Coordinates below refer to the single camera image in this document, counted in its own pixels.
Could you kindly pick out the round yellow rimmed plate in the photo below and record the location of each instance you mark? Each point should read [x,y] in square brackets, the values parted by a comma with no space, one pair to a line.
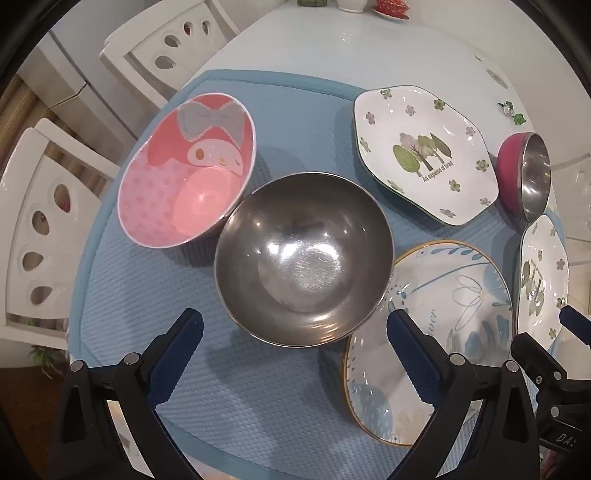
[461,300]

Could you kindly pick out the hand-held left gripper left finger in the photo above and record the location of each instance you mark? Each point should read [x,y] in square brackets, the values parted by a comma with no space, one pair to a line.
[171,367]

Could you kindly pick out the pink steel bowl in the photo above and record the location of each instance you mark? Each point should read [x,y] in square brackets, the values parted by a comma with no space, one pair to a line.
[533,175]

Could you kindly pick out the pink cartoon bowl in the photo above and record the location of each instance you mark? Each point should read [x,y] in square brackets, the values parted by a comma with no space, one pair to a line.
[175,184]

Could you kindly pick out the beige striped curtain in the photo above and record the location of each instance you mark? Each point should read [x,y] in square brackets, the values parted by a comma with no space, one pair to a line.
[18,110]

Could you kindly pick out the light blue table mat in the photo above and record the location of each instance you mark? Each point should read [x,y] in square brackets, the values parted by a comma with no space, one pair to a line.
[300,129]

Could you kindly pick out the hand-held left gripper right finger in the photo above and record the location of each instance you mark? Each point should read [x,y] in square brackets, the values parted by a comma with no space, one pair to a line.
[415,357]

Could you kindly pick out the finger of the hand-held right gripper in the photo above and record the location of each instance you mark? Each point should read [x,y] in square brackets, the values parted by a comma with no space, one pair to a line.
[540,364]
[577,323]

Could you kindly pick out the blue steel bowl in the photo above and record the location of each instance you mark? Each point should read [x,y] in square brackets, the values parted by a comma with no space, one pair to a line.
[300,258]

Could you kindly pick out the hexagonal tree print plate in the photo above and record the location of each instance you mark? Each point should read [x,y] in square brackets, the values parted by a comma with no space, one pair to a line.
[542,277]
[415,147]

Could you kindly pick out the red teacup with saucer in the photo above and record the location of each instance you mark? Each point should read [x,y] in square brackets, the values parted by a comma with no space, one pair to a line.
[390,7]

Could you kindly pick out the green plant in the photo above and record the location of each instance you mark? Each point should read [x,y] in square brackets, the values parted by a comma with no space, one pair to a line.
[46,357]

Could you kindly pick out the green candy wrappers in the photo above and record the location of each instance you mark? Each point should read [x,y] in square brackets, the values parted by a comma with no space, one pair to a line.
[511,113]

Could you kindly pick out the white flower vase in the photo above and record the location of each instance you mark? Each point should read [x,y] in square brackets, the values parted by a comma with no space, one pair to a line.
[351,4]

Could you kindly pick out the white dining chair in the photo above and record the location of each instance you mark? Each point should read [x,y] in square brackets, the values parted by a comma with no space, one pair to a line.
[138,55]
[577,198]
[18,207]

